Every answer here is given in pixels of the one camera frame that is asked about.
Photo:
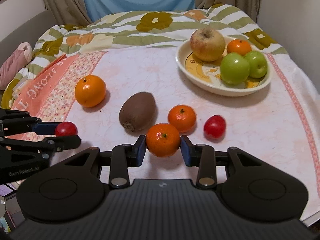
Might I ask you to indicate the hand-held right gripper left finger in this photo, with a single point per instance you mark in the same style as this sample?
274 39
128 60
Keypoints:
142 151

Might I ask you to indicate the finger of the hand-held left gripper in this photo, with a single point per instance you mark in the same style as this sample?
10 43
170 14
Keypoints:
65 142
46 128

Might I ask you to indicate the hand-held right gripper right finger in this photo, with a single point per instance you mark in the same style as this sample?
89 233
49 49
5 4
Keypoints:
185 151

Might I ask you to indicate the red cherry tomato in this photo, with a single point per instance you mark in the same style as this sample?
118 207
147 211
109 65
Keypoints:
67 128
215 127

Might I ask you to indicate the small mandarin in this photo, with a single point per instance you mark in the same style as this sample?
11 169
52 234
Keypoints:
163 140
181 118

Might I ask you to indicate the cream duck print plate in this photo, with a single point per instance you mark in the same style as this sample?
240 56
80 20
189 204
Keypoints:
197 80

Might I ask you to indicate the green apple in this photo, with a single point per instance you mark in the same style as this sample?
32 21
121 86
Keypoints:
234 68
257 63

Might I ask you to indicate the yellowish apple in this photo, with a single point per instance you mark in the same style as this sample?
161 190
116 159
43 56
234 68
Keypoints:
207 43

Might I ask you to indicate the large orange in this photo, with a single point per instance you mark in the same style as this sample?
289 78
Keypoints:
90 91
238 47

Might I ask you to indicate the purple screen device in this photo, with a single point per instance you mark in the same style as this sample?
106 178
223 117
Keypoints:
6 190

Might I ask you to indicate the brown kiwi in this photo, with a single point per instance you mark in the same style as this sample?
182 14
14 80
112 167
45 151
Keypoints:
138 111

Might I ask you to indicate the pink floral blanket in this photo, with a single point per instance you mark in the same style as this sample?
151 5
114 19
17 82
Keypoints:
250 135

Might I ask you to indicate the pink plush toy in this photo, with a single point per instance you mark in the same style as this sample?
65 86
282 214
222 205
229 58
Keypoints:
13 65

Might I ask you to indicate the grey upholstered headboard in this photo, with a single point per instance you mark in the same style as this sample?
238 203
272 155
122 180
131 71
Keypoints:
25 30

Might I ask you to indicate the green striped floral quilt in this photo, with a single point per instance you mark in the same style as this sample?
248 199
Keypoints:
120 32

